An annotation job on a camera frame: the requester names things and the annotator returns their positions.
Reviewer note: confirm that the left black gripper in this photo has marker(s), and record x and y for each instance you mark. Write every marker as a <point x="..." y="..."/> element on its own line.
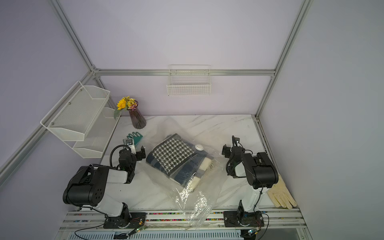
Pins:
<point x="139" y="153"/>

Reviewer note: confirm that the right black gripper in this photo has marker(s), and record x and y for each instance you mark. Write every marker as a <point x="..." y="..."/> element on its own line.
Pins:
<point x="226" y="150"/>

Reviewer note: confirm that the black white houndstooth scarf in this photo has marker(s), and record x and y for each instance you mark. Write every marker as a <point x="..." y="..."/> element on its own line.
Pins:
<point x="170" y="154"/>

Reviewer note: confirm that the clear plastic vacuum bag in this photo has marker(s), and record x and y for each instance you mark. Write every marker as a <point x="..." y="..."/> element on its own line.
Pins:
<point x="196" y="205"/>

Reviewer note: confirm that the navy plaid scarf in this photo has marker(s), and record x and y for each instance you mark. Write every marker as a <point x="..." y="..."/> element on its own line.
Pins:
<point x="185" y="172"/>

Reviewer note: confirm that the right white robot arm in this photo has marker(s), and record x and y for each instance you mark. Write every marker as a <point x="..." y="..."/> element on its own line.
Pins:
<point x="259" y="171"/>

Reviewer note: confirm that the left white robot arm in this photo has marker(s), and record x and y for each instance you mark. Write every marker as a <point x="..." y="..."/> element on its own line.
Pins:
<point x="87" y="188"/>

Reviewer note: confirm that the cream plaid scarf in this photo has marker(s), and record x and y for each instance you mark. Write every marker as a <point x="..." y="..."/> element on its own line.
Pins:
<point x="198" y="174"/>

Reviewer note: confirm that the white bag valve cap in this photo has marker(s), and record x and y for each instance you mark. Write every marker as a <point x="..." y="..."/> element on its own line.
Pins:
<point x="199" y="147"/>

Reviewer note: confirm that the green white work glove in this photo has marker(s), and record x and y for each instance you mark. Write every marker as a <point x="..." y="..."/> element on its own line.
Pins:
<point x="135" y="136"/>

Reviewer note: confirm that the purple ribbed glass vase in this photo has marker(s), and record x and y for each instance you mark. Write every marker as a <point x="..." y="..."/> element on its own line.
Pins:
<point x="138" y="121"/>

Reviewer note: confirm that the yellow flower bouquet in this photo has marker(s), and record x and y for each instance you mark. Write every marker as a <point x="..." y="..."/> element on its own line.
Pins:
<point x="125" y="104"/>

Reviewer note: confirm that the white two-tier mesh shelf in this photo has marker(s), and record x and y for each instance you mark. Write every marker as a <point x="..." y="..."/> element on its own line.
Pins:
<point x="83" y="120"/>

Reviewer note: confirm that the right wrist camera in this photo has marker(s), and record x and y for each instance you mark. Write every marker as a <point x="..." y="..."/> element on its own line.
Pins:
<point x="235" y="141"/>

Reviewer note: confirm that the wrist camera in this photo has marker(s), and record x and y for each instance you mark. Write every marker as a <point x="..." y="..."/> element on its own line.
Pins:
<point x="235" y="141"/>
<point x="130" y="144"/>

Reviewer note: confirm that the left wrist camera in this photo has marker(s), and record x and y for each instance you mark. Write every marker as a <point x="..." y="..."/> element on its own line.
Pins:
<point x="130" y="144"/>

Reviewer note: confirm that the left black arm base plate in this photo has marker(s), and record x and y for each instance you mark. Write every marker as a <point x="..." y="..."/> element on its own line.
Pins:
<point x="132" y="221"/>

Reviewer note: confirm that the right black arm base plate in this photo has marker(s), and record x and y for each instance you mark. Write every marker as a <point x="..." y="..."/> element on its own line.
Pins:
<point x="235" y="219"/>

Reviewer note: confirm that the white wire wall basket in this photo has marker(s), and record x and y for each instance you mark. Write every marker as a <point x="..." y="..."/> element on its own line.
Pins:
<point x="189" y="80"/>

